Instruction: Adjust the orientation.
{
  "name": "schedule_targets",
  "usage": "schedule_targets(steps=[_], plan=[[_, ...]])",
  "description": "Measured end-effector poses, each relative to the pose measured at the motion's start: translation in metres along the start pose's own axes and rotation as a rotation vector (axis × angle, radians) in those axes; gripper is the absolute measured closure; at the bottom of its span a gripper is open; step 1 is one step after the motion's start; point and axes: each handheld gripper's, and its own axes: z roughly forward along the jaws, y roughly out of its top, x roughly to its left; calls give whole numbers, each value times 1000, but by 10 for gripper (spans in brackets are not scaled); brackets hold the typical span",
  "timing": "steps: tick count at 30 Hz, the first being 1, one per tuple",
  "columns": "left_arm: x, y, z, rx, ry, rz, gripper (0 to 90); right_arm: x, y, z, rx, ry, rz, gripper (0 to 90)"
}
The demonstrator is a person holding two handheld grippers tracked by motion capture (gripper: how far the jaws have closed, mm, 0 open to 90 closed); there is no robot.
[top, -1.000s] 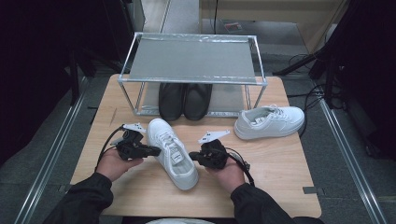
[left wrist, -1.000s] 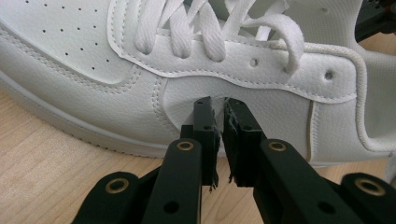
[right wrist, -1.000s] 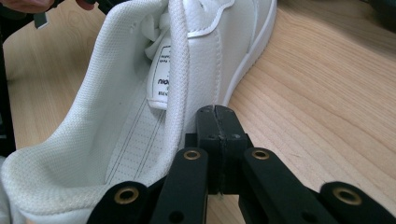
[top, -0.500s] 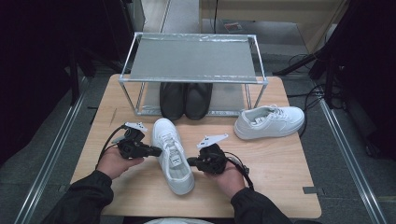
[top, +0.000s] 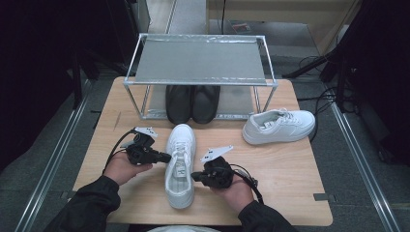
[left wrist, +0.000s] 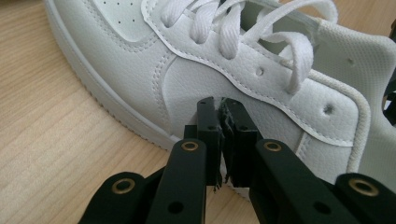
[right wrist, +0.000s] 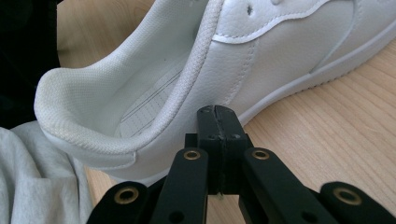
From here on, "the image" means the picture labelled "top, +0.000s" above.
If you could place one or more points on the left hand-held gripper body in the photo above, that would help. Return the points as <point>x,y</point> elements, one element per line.
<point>141,154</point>

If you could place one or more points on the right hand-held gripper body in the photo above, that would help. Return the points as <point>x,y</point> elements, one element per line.
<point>219,174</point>

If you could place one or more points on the white sneaker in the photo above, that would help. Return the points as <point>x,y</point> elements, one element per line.
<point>180,141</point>
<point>280,129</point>

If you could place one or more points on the black slipper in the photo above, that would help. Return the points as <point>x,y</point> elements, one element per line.
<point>205,103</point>
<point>179,104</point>

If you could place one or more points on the metal shoe rack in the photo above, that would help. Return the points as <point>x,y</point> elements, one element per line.
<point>199,61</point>

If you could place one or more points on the person's left hand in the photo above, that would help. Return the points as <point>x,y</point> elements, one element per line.
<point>121,169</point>

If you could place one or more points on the person's right hand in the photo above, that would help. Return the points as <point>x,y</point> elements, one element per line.
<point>238,196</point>

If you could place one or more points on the person's light clothing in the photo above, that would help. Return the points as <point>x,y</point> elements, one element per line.
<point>183,229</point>

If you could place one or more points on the grey tape piece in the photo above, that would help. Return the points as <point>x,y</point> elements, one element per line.
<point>74,194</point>
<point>322,197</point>

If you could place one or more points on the black stand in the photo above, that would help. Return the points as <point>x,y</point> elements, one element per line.
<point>76,87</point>
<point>306,67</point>

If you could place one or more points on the dark curtain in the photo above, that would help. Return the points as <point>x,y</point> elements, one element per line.
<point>386,64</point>
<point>32,64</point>

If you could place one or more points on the red label booklet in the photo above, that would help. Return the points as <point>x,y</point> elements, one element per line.
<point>241,28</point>

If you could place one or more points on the wooden cabinet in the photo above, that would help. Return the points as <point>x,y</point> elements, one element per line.
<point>283,13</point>

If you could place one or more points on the metal floor rail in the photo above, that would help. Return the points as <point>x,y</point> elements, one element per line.
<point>170,16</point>
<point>364,167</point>
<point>42,193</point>

